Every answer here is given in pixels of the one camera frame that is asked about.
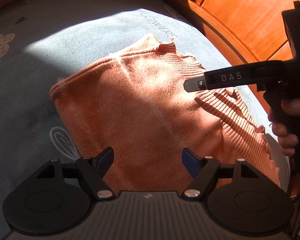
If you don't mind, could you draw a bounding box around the orange knitted sweater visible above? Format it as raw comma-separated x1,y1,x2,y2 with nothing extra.
50,37,279,192

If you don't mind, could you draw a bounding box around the person's right hand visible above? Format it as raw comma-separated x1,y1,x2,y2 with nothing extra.
268,98,300,157

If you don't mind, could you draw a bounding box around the blue floral bed sheet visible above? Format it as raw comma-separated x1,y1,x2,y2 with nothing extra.
0,0,291,240

